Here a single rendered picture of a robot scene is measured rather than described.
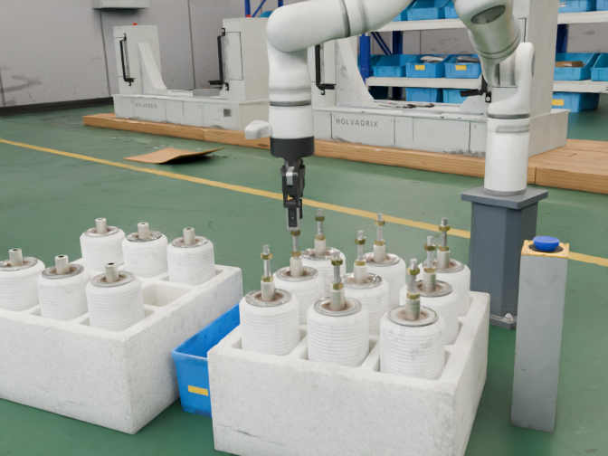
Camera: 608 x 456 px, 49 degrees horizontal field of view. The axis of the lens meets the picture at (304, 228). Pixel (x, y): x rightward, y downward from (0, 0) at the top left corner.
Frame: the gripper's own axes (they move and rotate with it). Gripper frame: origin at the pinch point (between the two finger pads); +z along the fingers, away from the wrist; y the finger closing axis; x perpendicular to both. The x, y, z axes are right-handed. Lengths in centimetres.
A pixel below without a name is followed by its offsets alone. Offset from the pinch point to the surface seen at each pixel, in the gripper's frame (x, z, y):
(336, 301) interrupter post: -7.4, 9.2, -16.0
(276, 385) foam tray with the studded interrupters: 1.9, 21.5, -19.9
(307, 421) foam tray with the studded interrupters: -2.8, 26.6, -21.4
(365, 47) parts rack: -22, -20, 595
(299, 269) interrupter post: -0.5, 9.2, -1.0
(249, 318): 6.4, 12.3, -15.0
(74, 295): 40.4, 13.8, -1.7
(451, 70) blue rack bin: -101, 2, 532
